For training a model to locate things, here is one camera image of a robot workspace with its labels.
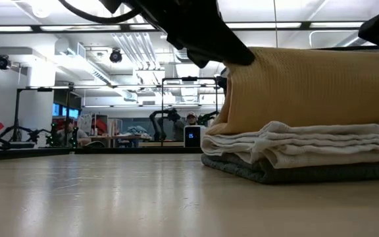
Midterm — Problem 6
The orange towel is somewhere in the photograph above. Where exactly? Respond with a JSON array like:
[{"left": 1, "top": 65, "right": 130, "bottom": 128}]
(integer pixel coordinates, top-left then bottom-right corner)
[{"left": 205, "top": 46, "right": 379, "bottom": 136}]

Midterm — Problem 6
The black left camera cable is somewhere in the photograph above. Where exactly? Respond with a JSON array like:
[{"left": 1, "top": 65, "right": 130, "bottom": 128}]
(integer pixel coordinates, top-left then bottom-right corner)
[{"left": 57, "top": 0, "right": 141, "bottom": 25}]

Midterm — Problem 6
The blue-grey cloth pile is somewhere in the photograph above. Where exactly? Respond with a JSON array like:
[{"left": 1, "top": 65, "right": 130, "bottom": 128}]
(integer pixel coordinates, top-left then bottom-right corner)
[{"left": 125, "top": 124, "right": 149, "bottom": 136}]

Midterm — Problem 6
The blue lit monitor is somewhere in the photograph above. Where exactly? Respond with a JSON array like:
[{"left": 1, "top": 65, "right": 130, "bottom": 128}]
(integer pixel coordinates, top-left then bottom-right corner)
[{"left": 53, "top": 103, "right": 80, "bottom": 120}]

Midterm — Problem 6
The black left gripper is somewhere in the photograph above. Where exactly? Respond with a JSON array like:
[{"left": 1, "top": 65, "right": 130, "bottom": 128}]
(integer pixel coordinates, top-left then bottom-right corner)
[{"left": 99, "top": 0, "right": 257, "bottom": 69}]

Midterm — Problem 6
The person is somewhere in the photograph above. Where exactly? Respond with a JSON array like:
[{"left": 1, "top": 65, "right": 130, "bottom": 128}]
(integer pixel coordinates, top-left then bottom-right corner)
[
  {"left": 55, "top": 118, "right": 91, "bottom": 147},
  {"left": 185, "top": 111, "right": 199, "bottom": 126}
]

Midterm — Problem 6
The grey kitchen towel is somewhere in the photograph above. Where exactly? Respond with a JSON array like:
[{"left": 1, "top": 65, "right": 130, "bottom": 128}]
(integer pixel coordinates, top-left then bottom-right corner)
[{"left": 200, "top": 152, "right": 379, "bottom": 185}]

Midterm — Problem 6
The black thin metal stand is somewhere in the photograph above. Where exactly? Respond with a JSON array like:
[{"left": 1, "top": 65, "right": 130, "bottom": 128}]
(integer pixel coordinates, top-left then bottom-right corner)
[{"left": 161, "top": 76, "right": 219, "bottom": 143}]

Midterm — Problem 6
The white towel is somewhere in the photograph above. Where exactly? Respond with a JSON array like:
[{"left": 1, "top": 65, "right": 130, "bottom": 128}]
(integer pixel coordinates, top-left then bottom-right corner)
[{"left": 200, "top": 120, "right": 379, "bottom": 170}]

